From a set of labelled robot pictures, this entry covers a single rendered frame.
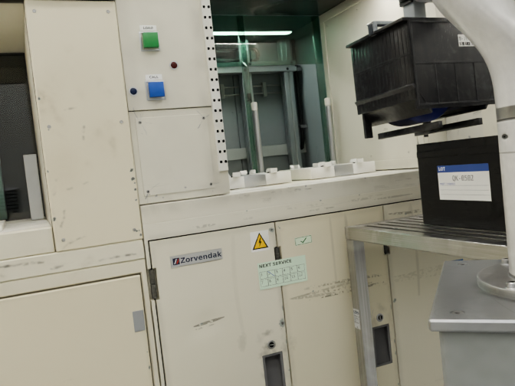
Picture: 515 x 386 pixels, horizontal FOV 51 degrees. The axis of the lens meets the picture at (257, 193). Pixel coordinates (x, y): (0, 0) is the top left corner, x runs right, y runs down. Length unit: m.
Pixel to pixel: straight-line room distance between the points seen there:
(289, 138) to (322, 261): 0.99
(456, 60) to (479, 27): 0.56
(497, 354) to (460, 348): 0.03
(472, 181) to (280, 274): 0.46
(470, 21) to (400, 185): 0.81
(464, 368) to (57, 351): 0.79
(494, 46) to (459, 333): 0.30
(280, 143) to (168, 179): 1.14
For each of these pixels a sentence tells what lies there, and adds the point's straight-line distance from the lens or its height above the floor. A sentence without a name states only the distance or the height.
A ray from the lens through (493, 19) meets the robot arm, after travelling 0.63.
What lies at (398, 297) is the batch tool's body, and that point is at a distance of 1.42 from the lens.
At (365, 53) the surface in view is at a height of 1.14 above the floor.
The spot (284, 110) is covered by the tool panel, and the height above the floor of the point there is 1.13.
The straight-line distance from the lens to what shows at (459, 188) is 1.12.
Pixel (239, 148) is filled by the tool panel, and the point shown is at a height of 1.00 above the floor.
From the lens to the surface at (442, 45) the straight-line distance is 1.18.
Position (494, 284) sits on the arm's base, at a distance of 0.65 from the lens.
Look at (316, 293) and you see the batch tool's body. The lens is 1.29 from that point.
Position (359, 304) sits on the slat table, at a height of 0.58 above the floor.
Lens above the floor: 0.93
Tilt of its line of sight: 3 degrees down
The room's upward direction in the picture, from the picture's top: 6 degrees counter-clockwise
